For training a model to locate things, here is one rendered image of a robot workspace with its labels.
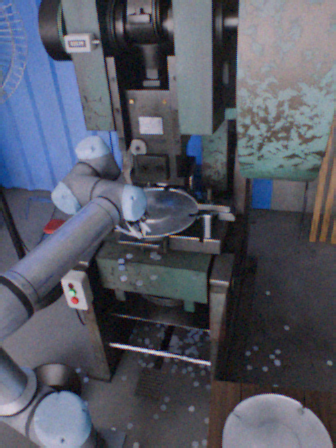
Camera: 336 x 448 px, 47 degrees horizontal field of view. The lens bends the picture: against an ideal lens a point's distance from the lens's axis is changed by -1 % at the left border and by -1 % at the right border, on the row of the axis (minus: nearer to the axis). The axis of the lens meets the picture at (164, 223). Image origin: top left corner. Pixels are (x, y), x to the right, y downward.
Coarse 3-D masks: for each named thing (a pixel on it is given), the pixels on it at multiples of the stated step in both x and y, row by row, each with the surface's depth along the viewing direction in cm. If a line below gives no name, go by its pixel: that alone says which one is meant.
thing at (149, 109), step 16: (144, 80) 114; (160, 80) 113; (128, 96) 113; (144, 96) 112; (160, 96) 111; (128, 112) 116; (144, 112) 115; (160, 112) 113; (144, 128) 118; (160, 128) 116; (144, 144) 120; (160, 144) 119; (144, 160) 121; (160, 160) 119; (176, 160) 121; (144, 176) 124; (160, 176) 123; (176, 176) 125
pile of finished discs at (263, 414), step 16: (256, 400) 114; (272, 400) 114; (288, 400) 113; (240, 416) 112; (256, 416) 110; (272, 416) 110; (288, 416) 110; (304, 416) 109; (224, 432) 107; (240, 432) 107; (256, 432) 106; (272, 432) 106; (288, 432) 105; (304, 432) 106; (320, 432) 105
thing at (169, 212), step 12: (156, 192) 140; (168, 192) 139; (180, 192) 138; (156, 204) 132; (168, 204) 131; (180, 204) 132; (192, 204) 131; (156, 216) 126; (168, 216) 126; (180, 216) 126; (120, 228) 122; (156, 228) 122; (168, 228) 121; (180, 228) 121
